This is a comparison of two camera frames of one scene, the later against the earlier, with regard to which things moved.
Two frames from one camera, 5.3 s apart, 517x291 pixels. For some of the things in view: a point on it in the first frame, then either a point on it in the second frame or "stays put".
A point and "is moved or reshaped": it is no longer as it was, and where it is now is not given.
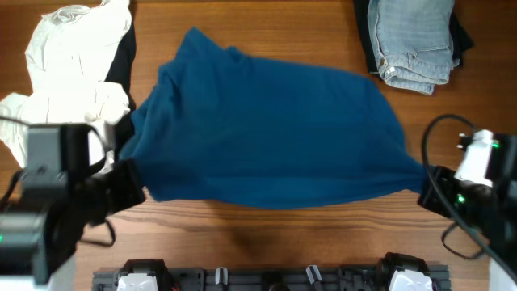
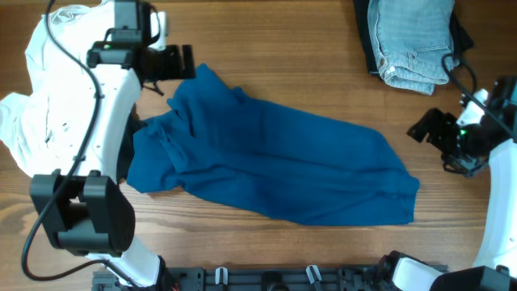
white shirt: [67, 60] stays put
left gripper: [127, 170] -> [175, 71]
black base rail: [273, 279] stays put
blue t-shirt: [221, 127] is moved or reshaped
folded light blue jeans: [414, 40] stays put
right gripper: [430, 199] -> [444, 122]
